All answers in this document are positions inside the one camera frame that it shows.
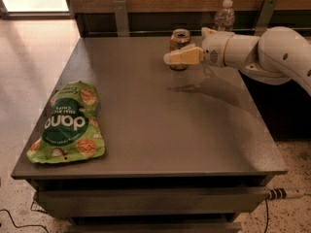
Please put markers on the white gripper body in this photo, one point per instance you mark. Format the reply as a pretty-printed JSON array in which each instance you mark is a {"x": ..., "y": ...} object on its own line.
[{"x": 214, "y": 48}]

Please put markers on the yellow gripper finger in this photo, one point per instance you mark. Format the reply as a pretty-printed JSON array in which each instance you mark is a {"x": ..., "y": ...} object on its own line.
[{"x": 190, "y": 54}]

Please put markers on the orange soda can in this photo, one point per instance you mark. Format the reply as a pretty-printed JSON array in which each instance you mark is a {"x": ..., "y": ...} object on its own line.
[{"x": 179, "y": 39}]

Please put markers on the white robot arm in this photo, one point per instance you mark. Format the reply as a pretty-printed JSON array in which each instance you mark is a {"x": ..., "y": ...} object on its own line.
[{"x": 277, "y": 56}]

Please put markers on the green rice chip bag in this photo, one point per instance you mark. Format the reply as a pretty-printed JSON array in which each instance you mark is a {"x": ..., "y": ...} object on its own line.
[{"x": 71, "y": 133}]

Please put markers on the clear plastic water bottle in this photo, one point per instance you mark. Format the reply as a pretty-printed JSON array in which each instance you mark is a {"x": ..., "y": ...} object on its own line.
[{"x": 225, "y": 17}]

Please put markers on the grey drawer cabinet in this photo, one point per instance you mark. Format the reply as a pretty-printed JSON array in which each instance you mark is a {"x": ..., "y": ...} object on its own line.
[{"x": 185, "y": 152}]

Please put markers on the right metal rail bracket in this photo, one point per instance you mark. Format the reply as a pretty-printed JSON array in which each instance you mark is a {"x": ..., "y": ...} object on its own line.
[{"x": 265, "y": 15}]

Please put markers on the metal rail bracket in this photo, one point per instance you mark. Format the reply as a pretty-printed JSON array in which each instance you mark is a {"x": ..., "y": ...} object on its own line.
[
  {"x": 265, "y": 15},
  {"x": 121, "y": 18}
]

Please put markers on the left metal rail bracket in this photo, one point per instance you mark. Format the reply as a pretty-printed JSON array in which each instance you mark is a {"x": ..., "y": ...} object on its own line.
[{"x": 121, "y": 18}]

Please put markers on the striped cable plug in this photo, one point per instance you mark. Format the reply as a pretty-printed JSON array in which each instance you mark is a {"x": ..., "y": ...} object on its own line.
[{"x": 281, "y": 193}]

